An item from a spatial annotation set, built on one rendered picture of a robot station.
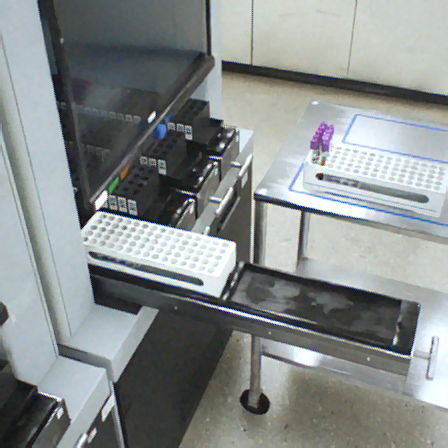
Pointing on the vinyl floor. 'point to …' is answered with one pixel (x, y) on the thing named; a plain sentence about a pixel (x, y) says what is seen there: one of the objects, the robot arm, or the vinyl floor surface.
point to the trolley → (393, 219)
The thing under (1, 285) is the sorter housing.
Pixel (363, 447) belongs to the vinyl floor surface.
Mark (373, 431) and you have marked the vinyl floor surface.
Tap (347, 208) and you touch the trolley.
